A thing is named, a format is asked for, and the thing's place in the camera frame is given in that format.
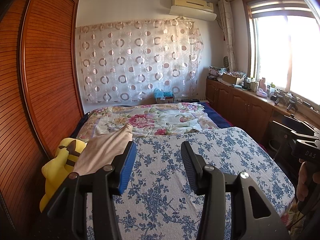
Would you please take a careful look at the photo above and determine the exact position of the window with wooden frame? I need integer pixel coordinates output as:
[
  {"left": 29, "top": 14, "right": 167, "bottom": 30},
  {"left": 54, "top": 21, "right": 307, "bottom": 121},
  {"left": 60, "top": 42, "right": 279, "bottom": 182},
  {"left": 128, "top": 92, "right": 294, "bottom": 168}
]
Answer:
[{"left": 243, "top": 0, "right": 319, "bottom": 105}]

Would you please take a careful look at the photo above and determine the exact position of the cardboard box on cabinet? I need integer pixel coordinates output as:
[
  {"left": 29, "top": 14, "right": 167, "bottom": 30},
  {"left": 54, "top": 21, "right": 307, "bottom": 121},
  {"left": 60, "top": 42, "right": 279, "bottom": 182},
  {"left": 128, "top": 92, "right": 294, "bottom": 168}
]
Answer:
[{"left": 222, "top": 73, "right": 245, "bottom": 85}]

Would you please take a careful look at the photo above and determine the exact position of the patterned window drape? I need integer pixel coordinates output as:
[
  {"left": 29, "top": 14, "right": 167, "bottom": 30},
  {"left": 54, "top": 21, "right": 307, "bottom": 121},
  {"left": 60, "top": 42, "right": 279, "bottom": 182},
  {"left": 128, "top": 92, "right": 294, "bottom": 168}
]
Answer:
[{"left": 218, "top": 0, "right": 236, "bottom": 71}]

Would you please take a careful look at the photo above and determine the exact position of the wall air conditioner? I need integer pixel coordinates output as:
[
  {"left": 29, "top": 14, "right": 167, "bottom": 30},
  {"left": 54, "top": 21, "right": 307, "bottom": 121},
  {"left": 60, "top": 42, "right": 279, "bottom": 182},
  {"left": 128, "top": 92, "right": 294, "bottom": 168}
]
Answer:
[{"left": 169, "top": 0, "right": 217, "bottom": 22}]

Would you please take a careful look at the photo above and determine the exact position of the person's right hand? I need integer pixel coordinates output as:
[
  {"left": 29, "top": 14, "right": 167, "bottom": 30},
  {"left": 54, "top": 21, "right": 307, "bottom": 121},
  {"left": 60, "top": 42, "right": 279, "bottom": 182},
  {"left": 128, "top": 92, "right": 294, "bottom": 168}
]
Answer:
[{"left": 296, "top": 159, "right": 309, "bottom": 202}]

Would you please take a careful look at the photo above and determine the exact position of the beige printed t-shirt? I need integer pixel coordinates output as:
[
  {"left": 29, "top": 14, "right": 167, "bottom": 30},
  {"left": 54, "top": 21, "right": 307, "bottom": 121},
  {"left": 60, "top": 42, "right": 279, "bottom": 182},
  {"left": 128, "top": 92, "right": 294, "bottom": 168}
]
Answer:
[{"left": 73, "top": 124, "right": 133, "bottom": 176}]

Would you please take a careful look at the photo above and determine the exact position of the circle patterned sheer curtain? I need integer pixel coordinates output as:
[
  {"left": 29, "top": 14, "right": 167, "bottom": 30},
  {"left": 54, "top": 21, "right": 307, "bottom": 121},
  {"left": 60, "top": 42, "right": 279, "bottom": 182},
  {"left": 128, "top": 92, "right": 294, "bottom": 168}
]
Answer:
[{"left": 76, "top": 18, "right": 203, "bottom": 105}]

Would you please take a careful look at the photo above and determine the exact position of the pink figurine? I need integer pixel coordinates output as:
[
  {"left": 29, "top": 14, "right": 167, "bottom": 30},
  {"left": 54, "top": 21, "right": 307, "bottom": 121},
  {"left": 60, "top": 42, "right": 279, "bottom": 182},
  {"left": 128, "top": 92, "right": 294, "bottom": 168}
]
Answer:
[{"left": 256, "top": 77, "right": 267, "bottom": 98}]

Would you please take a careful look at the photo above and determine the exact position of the teal item on box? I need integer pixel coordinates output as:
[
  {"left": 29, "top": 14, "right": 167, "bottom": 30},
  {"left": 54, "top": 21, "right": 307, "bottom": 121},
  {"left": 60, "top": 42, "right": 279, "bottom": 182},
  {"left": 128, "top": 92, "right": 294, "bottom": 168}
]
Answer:
[{"left": 153, "top": 88, "right": 175, "bottom": 104}]

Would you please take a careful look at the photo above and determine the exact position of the wooden sideboard cabinet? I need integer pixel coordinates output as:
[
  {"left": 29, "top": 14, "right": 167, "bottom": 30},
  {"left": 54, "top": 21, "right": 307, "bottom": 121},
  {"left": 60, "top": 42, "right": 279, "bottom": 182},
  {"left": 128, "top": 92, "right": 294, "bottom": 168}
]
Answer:
[{"left": 206, "top": 79, "right": 319, "bottom": 144}]

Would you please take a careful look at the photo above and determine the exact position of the blue floral white bedspread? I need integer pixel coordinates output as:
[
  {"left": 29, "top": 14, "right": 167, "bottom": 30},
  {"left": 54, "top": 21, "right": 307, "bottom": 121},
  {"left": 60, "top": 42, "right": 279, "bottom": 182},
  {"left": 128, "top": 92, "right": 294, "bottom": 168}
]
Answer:
[{"left": 113, "top": 127, "right": 295, "bottom": 239}]

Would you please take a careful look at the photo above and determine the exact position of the yellow plush toy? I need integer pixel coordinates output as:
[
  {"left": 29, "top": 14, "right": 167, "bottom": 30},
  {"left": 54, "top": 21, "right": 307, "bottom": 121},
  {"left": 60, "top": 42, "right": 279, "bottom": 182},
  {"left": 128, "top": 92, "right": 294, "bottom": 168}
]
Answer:
[{"left": 40, "top": 138, "right": 87, "bottom": 212}]

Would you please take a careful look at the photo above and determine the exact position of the dark chair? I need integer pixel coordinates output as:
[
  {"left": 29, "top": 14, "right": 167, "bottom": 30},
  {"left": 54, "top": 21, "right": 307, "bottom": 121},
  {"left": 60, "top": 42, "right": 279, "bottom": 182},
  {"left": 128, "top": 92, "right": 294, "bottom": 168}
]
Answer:
[{"left": 268, "top": 114, "right": 320, "bottom": 176}]

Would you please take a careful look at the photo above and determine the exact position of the navy blue blanket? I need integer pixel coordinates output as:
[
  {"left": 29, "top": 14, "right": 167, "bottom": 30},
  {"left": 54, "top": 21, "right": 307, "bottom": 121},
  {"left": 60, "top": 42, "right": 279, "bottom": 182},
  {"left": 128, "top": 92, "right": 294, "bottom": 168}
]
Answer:
[{"left": 200, "top": 102, "right": 233, "bottom": 128}]

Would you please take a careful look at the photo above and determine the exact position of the pink floral quilt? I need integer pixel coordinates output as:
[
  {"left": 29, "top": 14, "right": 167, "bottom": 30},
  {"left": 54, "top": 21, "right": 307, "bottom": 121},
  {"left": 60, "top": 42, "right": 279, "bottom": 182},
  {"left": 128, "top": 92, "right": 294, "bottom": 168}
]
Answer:
[{"left": 76, "top": 102, "right": 218, "bottom": 142}]

